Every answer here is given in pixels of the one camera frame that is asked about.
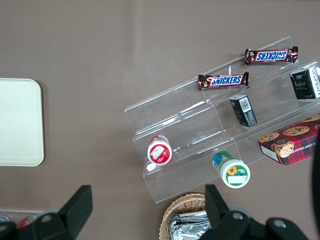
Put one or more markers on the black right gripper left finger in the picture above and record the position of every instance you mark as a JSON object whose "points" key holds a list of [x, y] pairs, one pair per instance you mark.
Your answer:
{"points": [[75, 207]]}

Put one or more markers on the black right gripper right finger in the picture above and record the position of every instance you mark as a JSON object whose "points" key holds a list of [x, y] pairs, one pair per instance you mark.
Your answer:
{"points": [[216, 207]]}

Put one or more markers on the light wicker basket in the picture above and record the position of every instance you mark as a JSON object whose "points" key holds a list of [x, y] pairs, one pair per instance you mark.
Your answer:
{"points": [[175, 206]]}

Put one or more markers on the cream plastic tray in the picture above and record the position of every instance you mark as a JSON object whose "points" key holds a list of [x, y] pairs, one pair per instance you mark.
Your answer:
{"points": [[20, 122]]}

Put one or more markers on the foil wrapped pack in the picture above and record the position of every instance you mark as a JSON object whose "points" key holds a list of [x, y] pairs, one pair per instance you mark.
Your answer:
{"points": [[191, 216], [187, 231]]}

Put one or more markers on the green lid yogurt cup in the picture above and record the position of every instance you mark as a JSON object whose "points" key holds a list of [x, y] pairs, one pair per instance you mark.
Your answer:
{"points": [[233, 173]]}

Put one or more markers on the clear acrylic bottle rack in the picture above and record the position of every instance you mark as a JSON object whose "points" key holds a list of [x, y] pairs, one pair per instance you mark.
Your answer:
{"points": [[15, 212]]}

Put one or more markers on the red lid yogurt cup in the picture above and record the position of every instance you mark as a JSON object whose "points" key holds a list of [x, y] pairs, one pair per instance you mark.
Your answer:
{"points": [[159, 153]]}

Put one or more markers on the clear acrylic stepped stand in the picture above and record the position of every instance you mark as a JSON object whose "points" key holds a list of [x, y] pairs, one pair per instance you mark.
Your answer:
{"points": [[175, 120]]}

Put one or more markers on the red tartan cookie box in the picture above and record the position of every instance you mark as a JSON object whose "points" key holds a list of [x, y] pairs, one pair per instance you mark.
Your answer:
{"points": [[290, 142]]}

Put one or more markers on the small black carton box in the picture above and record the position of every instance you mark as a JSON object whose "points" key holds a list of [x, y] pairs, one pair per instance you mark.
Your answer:
{"points": [[243, 111], [305, 84]]}

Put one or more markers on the Snickers chocolate bar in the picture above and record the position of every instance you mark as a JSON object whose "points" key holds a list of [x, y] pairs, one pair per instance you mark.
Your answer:
{"points": [[271, 55], [223, 81]]}

